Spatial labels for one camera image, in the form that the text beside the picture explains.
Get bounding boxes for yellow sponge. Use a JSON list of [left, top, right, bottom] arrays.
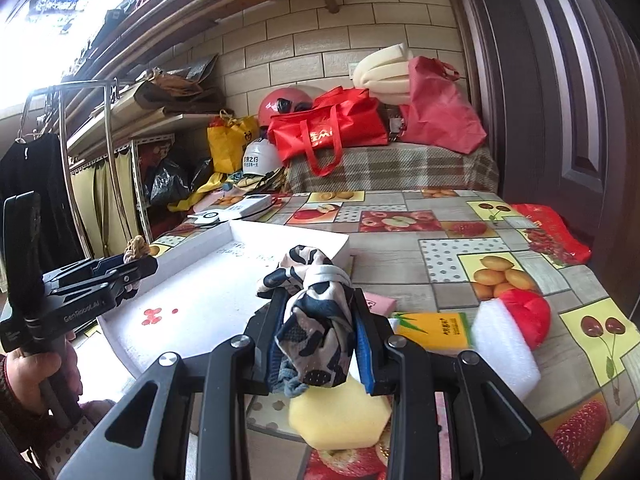
[[287, 375, 393, 450]]

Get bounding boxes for red plastic bag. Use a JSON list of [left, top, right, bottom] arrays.
[[510, 202, 593, 266]]

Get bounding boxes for plaid blanket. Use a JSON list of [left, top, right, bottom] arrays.
[[287, 142, 501, 196]]

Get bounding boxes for pink red cloth bag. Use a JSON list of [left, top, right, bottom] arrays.
[[397, 56, 488, 156]]

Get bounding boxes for white helmet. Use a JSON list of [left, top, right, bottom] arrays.
[[241, 137, 286, 178]]

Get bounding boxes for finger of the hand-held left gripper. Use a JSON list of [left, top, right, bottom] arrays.
[[52, 273, 144, 312], [42, 254, 159, 294]]

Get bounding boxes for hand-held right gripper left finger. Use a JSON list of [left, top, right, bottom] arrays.
[[56, 290, 290, 480]]

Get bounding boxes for cream foam stack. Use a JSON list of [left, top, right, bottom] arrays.
[[352, 44, 413, 106]]

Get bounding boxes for pink helmet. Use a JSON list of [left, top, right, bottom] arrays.
[[257, 86, 321, 128]]

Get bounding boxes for brown wooden door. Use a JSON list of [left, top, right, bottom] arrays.
[[450, 0, 640, 311]]

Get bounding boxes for white foam tray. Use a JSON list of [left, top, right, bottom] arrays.
[[96, 220, 351, 381]]

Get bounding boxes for white power bank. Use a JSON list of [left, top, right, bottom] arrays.
[[220, 192, 273, 222]]

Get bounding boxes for bamboo poles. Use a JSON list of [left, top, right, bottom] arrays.
[[65, 0, 351, 91]]

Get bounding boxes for black white patterned cloth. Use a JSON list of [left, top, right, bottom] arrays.
[[256, 245, 357, 388]]

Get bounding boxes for yellow plastic sheet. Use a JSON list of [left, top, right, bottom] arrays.
[[167, 170, 241, 213]]

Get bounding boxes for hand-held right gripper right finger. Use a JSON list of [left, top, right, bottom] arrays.
[[349, 286, 573, 480]]

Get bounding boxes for metal storage shelf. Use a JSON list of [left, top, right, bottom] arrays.
[[65, 90, 226, 256]]

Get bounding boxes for person's dotted garment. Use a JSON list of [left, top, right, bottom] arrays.
[[0, 400, 103, 480]]

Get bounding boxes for yellow shopping bag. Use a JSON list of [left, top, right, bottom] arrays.
[[206, 110, 261, 173]]

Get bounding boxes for person's left forearm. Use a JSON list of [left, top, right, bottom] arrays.
[[0, 354, 31, 441]]

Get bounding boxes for black plastic bag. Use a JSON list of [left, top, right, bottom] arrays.
[[149, 157, 191, 206]]

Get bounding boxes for pink flat pad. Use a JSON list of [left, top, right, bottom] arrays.
[[362, 290, 398, 316]]

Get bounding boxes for yellow green tissue packet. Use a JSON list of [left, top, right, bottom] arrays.
[[390, 311, 476, 351]]

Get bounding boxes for fruit print tablecloth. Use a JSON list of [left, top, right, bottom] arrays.
[[147, 187, 640, 480]]

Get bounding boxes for beige knotted rope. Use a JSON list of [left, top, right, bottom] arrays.
[[122, 236, 152, 264]]

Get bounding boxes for person's left hand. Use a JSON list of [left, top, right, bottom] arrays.
[[5, 342, 85, 428]]

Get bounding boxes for steel tube rack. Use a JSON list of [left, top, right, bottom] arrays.
[[17, 80, 151, 261]]

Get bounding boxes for brown paper bags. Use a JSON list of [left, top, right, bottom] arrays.
[[132, 55, 223, 111]]

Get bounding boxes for black hanging garment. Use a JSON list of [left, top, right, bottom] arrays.
[[0, 132, 83, 271]]

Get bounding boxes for red tote bag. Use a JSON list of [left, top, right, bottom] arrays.
[[267, 87, 390, 177]]

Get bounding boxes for yellow shelf curtain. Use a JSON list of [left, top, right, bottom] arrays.
[[70, 152, 146, 256]]

